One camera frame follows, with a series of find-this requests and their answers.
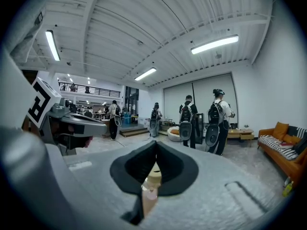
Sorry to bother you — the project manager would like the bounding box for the person's left hand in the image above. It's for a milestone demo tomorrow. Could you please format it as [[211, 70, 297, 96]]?
[[83, 136, 94, 149]]

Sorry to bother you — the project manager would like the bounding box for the long ceiling light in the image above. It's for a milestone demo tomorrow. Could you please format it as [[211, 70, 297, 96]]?
[[134, 67, 157, 81], [190, 34, 239, 55], [45, 30, 61, 62]]

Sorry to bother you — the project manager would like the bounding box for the green bottle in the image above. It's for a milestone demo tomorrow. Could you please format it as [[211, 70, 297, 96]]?
[[282, 181, 295, 198]]

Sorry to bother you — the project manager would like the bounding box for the black mezzanine railing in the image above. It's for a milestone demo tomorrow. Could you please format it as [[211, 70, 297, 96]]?
[[58, 81, 122, 98]]

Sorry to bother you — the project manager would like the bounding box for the orange cushion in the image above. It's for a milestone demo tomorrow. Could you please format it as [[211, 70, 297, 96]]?
[[273, 121, 290, 135]]

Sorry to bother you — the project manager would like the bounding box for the striped pillow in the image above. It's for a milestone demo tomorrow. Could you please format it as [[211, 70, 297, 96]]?
[[287, 126, 307, 139]]

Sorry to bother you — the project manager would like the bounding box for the small cream-lidded container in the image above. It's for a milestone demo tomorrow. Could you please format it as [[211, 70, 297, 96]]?
[[141, 163, 162, 219]]

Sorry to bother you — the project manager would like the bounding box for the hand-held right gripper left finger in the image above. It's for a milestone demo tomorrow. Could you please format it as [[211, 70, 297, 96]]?
[[109, 140, 157, 226]]

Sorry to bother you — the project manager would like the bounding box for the wooden coffee table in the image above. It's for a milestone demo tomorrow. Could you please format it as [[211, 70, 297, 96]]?
[[226, 127, 255, 148]]

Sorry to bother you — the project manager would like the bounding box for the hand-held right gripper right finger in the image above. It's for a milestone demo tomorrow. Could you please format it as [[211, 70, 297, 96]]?
[[155, 140, 200, 197]]

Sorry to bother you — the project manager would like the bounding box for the black cabinet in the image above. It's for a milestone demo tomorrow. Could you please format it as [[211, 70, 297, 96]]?
[[195, 113, 205, 145]]

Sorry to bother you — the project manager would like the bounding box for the black white striped blanket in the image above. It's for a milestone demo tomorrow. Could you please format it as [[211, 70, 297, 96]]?
[[258, 135, 299, 161]]

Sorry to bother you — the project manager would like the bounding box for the black and grey backpack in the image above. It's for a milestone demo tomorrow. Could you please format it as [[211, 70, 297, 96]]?
[[149, 108, 159, 137], [205, 102, 225, 146], [114, 105, 121, 127], [179, 103, 193, 140]]

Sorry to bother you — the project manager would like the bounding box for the grey roller blind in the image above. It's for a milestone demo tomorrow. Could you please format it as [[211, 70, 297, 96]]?
[[163, 82, 194, 123], [192, 72, 238, 125]]

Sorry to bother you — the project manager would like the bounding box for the dark stepped platform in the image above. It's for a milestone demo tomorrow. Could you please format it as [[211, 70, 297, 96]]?
[[118, 123, 151, 138]]

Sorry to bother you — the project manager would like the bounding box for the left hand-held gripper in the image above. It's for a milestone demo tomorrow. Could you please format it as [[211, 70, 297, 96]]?
[[25, 77, 108, 157]]

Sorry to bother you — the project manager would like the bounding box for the orange sofa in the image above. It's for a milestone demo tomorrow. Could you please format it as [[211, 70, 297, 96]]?
[[257, 121, 307, 189]]

